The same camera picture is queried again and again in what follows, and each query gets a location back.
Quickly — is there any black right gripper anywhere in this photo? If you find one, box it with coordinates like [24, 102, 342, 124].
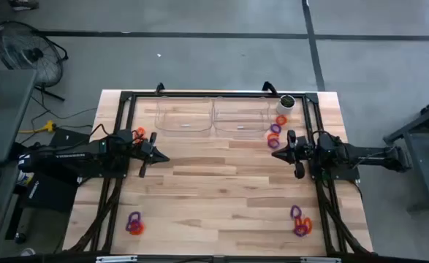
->
[271, 129, 305, 179]

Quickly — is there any person's shoe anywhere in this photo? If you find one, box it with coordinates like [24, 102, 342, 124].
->
[7, 0, 39, 11]

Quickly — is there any silver aluminium bracket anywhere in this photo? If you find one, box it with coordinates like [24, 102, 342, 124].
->
[300, 256, 342, 263]
[96, 255, 138, 263]

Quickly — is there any black metal rig frame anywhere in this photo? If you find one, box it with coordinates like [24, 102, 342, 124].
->
[62, 80, 375, 263]

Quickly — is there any black Trossen box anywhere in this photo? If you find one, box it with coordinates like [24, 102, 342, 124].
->
[18, 171, 80, 213]

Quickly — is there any white pot with plant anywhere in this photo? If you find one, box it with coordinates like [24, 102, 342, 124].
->
[276, 94, 297, 116]

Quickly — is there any black power supply box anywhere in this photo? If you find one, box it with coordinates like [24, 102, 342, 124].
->
[49, 127, 91, 147]

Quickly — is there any yellow power cable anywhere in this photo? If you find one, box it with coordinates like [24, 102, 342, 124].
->
[18, 120, 57, 134]

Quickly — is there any clear plastic bin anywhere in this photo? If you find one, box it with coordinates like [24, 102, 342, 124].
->
[154, 95, 214, 138]
[213, 95, 272, 139]

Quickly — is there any black floor fan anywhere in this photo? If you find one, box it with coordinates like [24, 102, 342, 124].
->
[0, 20, 69, 102]

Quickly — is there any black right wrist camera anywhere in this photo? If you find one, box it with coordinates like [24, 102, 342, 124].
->
[297, 140, 313, 160]

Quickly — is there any dark grey desk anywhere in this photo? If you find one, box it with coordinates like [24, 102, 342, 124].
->
[0, 160, 22, 256]

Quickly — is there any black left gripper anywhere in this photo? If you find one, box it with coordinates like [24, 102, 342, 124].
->
[139, 131, 170, 179]

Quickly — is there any grey metal cart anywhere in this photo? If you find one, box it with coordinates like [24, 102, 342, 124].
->
[381, 93, 429, 213]

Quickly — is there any white blue yellow can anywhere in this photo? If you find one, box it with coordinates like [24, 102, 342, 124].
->
[16, 169, 35, 187]

